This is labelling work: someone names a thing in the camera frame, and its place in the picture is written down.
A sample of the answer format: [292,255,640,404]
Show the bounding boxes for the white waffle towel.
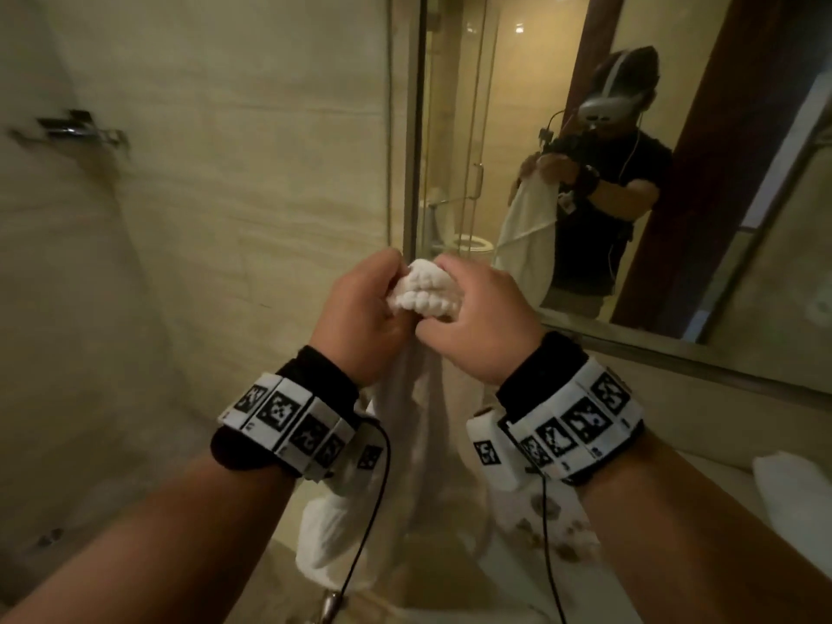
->
[296,257,495,589]
[752,451,832,579]

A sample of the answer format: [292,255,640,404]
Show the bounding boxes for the white patterned sink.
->
[402,473,651,624]

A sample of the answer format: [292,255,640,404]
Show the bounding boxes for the person's right forearm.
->
[578,432,832,624]

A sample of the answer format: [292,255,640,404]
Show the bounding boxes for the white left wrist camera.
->
[324,421,385,495]

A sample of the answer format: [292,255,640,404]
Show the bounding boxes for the black right wristband white tags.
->
[497,330,645,486]

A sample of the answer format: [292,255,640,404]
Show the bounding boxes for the metal framed wall mirror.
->
[402,0,832,410]

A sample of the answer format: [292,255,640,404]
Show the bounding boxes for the person's left hand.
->
[309,247,417,387]

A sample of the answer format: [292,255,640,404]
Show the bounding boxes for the black left wristband white tags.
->
[211,346,385,482]

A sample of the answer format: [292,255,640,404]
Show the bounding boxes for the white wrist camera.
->
[324,421,385,495]
[465,408,528,493]

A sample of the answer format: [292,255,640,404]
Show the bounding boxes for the person's left forearm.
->
[0,451,297,624]

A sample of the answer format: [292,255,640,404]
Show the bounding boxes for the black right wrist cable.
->
[539,477,567,624]

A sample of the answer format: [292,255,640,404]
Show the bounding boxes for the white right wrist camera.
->
[465,408,528,493]

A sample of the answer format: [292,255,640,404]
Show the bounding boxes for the black wristband white tags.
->
[497,330,645,486]
[211,346,385,482]

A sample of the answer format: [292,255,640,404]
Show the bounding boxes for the person's right hand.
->
[415,254,547,387]

